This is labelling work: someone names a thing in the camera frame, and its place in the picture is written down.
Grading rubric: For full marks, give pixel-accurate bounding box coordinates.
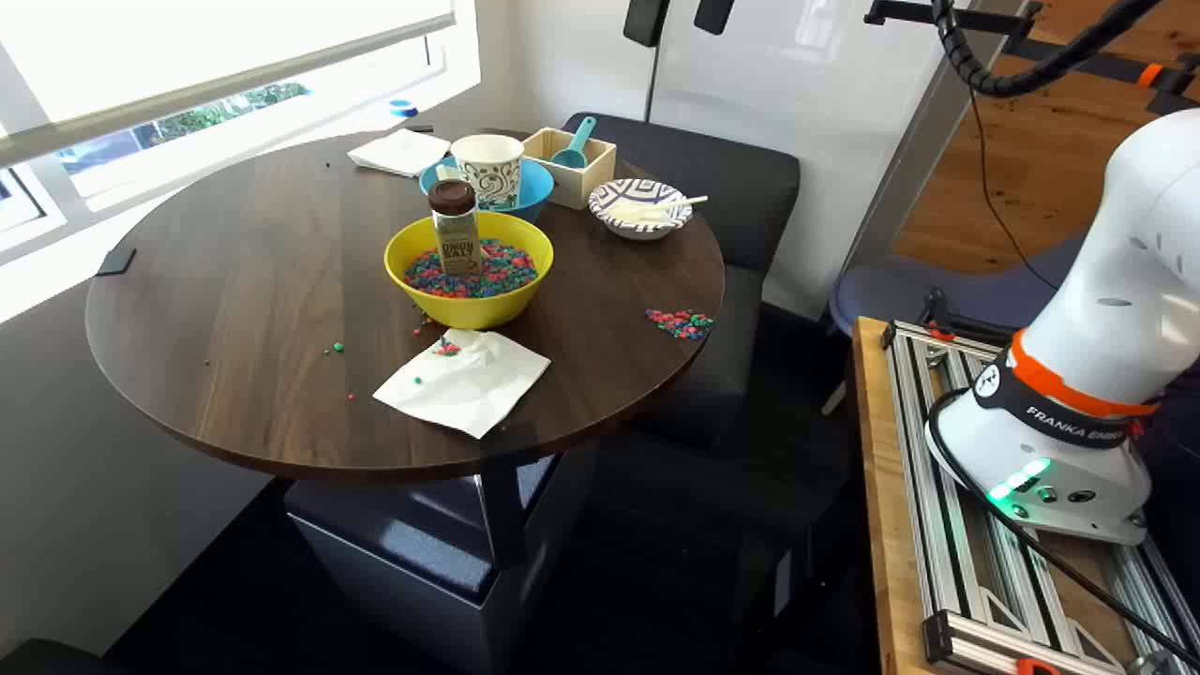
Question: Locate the brown-capped spice bottle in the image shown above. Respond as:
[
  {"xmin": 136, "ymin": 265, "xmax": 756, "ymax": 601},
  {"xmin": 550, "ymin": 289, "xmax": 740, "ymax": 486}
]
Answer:
[{"xmin": 427, "ymin": 179, "xmax": 479, "ymax": 277}]

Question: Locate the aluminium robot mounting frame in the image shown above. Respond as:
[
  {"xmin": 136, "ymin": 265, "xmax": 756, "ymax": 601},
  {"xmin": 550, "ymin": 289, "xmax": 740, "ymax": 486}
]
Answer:
[{"xmin": 852, "ymin": 317, "xmax": 1197, "ymax": 675}]

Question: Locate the blue bowl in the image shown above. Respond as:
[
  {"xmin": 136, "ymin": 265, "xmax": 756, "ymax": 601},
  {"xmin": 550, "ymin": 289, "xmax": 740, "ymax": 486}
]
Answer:
[{"xmin": 420, "ymin": 156, "xmax": 556, "ymax": 217}]

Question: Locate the white paper napkin front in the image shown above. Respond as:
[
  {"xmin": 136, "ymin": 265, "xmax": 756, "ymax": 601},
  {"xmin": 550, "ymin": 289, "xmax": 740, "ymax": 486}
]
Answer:
[{"xmin": 376, "ymin": 330, "xmax": 550, "ymax": 439}]

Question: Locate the dark grey bench seat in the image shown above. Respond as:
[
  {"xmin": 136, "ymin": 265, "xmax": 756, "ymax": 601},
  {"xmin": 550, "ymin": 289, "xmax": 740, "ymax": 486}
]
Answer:
[{"xmin": 594, "ymin": 112, "xmax": 801, "ymax": 451}]

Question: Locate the teal plastic spoon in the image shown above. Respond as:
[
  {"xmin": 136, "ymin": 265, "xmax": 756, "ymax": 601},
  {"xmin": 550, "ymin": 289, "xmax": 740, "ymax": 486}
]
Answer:
[{"xmin": 550, "ymin": 116, "xmax": 595, "ymax": 170}]

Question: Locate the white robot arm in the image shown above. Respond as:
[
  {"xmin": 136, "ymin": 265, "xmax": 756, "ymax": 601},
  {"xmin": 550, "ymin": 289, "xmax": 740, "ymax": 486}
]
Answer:
[{"xmin": 925, "ymin": 110, "xmax": 1200, "ymax": 545}]

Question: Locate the white patterned paper cup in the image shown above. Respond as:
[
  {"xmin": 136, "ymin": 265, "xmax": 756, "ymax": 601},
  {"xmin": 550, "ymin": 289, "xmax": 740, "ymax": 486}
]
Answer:
[{"xmin": 451, "ymin": 135, "xmax": 526, "ymax": 206}]

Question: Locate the round dark wooden table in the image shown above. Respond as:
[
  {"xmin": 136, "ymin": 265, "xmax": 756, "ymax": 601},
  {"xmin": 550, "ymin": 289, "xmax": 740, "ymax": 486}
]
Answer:
[{"xmin": 87, "ymin": 135, "xmax": 722, "ymax": 565}]

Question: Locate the white folded napkin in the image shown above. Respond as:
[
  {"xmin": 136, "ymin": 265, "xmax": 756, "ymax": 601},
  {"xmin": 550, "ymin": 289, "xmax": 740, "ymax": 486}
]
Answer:
[{"xmin": 350, "ymin": 126, "xmax": 451, "ymax": 177}]

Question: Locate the light wooden box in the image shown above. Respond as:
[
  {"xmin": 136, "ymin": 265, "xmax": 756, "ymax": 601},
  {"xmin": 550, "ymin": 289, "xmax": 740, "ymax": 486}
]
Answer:
[{"xmin": 526, "ymin": 126, "xmax": 620, "ymax": 211}]

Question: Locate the scattered colourful candy pile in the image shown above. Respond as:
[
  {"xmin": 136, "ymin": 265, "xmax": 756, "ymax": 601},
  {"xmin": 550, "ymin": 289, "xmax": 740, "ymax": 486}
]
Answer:
[{"xmin": 644, "ymin": 306, "xmax": 716, "ymax": 340}]

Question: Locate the black corrugated cable hose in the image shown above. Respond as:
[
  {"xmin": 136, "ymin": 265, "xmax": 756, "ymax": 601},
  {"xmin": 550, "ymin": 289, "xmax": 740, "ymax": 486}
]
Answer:
[{"xmin": 931, "ymin": 0, "xmax": 1161, "ymax": 100}]

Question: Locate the small black square object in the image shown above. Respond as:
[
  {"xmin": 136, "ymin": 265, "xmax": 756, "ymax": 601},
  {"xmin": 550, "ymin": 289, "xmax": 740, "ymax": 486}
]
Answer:
[{"xmin": 92, "ymin": 249, "xmax": 139, "ymax": 277}]

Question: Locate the yellow bowl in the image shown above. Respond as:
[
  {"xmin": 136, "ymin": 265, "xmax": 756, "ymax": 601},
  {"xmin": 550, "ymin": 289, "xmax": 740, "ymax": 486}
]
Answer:
[{"xmin": 384, "ymin": 211, "xmax": 556, "ymax": 330}]

